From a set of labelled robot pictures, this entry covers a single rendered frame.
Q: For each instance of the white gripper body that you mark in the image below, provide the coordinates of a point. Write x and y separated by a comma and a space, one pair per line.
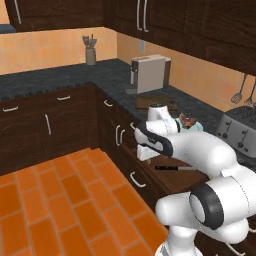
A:
147, 152

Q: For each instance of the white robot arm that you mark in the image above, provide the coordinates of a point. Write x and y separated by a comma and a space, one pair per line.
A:
213, 156

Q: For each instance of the open dark wood drawer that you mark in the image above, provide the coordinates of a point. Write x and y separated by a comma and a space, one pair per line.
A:
180, 181

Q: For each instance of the dark wooden cutting board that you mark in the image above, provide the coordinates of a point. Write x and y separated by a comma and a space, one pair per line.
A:
146, 101

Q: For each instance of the brown meat piece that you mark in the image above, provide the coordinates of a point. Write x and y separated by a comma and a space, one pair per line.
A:
187, 120

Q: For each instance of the dark wood drawer front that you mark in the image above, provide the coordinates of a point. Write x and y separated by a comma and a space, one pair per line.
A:
73, 98
113, 111
23, 111

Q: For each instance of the dark wood cupboard door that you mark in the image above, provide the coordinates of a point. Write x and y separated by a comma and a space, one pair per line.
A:
70, 130
108, 133

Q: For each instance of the white coffee machine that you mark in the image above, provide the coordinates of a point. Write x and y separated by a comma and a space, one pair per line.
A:
150, 73

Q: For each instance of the silver stove with knobs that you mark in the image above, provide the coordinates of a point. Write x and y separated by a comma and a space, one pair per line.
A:
238, 131

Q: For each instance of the hanging slotted spoon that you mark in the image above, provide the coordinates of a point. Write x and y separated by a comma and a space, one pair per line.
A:
237, 97

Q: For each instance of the grey utensil pot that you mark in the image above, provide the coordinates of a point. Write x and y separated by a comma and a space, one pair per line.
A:
90, 56

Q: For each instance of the grey utensils bunch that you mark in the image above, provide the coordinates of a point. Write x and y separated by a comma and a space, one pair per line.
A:
89, 41

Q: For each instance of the dark wood upper cupboard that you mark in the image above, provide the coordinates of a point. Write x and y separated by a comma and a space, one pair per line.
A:
200, 26
60, 13

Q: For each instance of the grey wall outlet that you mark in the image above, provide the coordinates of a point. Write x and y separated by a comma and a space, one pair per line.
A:
142, 46

